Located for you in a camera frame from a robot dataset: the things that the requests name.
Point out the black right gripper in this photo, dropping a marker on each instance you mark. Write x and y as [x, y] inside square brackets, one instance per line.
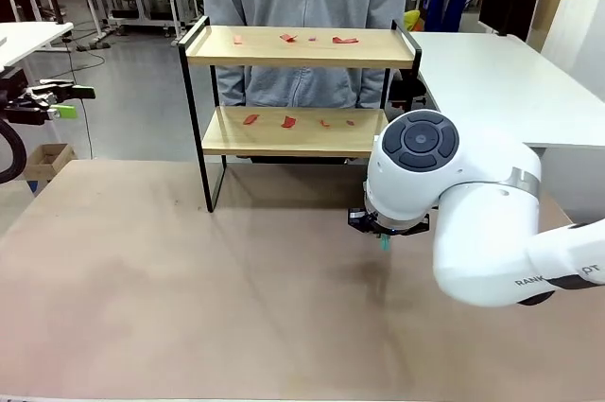
[361, 220]

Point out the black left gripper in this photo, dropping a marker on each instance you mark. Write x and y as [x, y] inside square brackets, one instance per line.
[21, 106]

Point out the long red paper scrap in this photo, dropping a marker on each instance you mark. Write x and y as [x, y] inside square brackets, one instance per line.
[344, 40]

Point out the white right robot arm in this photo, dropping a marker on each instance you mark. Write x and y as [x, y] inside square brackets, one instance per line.
[472, 232]

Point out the person left forearm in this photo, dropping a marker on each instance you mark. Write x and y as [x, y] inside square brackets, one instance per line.
[375, 87]

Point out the person right forearm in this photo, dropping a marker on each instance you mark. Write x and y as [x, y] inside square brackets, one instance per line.
[231, 87]

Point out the black floor power strip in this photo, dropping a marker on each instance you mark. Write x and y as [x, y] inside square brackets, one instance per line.
[94, 45]

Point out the open cardboard box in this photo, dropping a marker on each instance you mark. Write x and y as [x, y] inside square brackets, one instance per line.
[47, 161]

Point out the white desk with clamp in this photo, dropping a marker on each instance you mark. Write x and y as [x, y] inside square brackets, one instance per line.
[28, 38]

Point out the thin red scrap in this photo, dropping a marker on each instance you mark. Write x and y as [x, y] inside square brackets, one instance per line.
[324, 124]

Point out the black office chair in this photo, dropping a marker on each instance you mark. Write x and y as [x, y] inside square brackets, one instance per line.
[409, 90]

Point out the small square red scrap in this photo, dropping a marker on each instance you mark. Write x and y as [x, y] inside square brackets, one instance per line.
[238, 40]

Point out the yellow green bag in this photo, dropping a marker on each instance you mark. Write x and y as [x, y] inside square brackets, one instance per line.
[412, 20]

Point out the crumpled red paper scrap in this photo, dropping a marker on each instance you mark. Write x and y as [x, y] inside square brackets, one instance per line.
[288, 38]

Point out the black monitor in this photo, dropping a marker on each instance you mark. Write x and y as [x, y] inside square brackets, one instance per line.
[508, 0]

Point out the white board panel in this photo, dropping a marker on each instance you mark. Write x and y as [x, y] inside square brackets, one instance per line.
[581, 9]

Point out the black frame wooden shelf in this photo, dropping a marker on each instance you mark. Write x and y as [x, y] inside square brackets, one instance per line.
[293, 60]

